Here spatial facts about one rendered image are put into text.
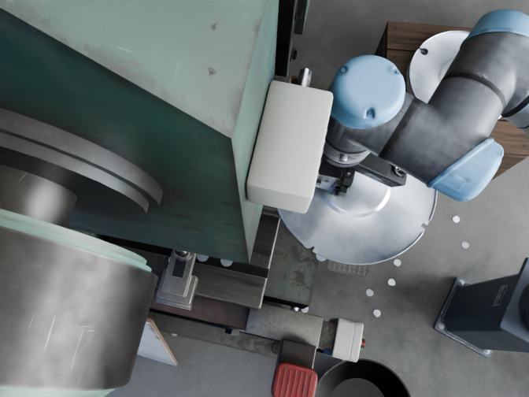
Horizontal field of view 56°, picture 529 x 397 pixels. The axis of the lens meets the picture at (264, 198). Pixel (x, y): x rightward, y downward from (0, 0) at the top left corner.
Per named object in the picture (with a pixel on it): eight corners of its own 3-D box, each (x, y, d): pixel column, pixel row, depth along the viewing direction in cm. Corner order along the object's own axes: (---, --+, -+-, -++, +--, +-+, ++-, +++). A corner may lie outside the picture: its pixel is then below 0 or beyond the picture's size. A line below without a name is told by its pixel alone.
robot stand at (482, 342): (509, 305, 158) (604, 294, 115) (486, 358, 154) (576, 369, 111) (456, 276, 161) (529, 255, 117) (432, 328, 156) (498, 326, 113)
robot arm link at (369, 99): (391, 136, 49) (316, 93, 50) (368, 170, 59) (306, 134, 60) (428, 75, 50) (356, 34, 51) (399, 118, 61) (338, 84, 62)
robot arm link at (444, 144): (532, 109, 51) (438, 58, 53) (485, 198, 49) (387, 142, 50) (497, 138, 59) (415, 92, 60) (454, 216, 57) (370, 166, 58)
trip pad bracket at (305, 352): (307, 343, 105) (317, 345, 86) (297, 391, 102) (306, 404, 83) (279, 336, 105) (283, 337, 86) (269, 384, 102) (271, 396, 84)
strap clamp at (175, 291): (213, 220, 92) (208, 205, 82) (190, 309, 88) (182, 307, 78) (182, 213, 93) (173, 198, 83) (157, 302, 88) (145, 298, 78)
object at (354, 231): (384, 298, 82) (386, 298, 81) (238, 202, 84) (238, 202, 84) (464, 161, 89) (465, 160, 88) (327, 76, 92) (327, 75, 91)
